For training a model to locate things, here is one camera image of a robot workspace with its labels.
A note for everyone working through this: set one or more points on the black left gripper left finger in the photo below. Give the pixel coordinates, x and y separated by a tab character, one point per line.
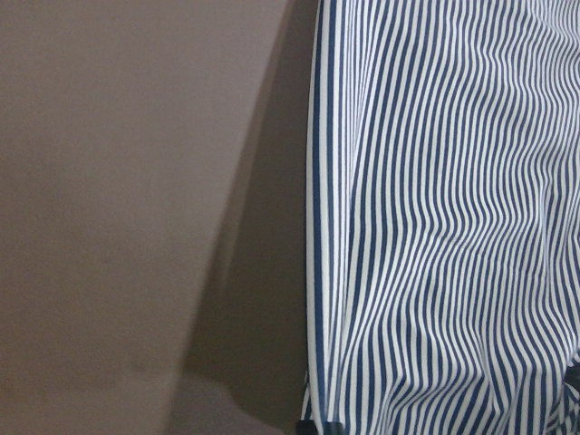
305	427

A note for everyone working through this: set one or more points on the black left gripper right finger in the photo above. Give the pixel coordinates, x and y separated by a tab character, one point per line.
333	428

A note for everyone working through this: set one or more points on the blue white striped shirt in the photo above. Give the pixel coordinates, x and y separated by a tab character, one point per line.
442	218

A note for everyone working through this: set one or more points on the brown paper table cover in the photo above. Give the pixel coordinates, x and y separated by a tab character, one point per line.
152	216

